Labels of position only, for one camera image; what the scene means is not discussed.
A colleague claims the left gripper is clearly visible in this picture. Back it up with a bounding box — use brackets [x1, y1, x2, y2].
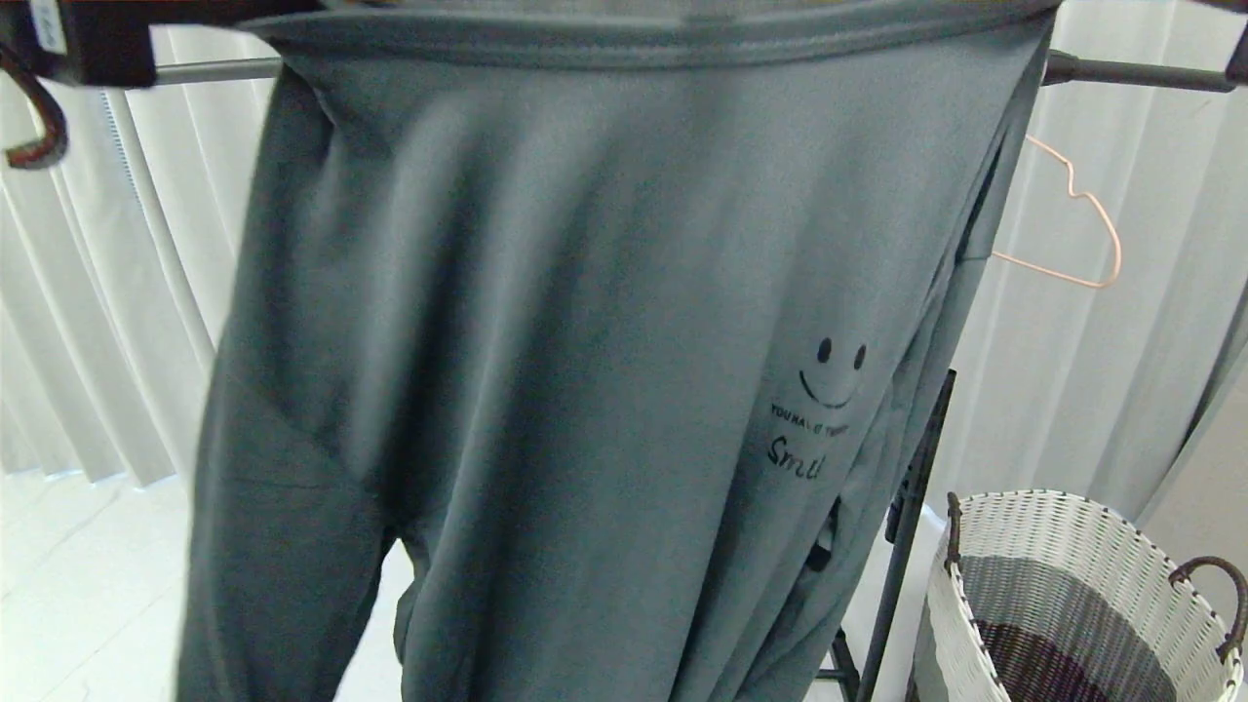
[0, 0, 157, 89]

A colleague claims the dark grey garment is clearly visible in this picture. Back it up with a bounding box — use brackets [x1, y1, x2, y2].
[175, 0, 1059, 702]

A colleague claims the pink clothes hanger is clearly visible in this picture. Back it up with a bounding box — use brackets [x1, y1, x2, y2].
[993, 134, 1123, 291]

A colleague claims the black clothes rack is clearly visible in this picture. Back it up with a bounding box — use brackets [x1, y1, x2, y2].
[151, 49, 1248, 702]

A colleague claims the white laundry basket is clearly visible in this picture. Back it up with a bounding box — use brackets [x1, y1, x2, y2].
[915, 489, 1248, 702]

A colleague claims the white curtain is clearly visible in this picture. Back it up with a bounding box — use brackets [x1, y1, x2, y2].
[0, 0, 1248, 527]

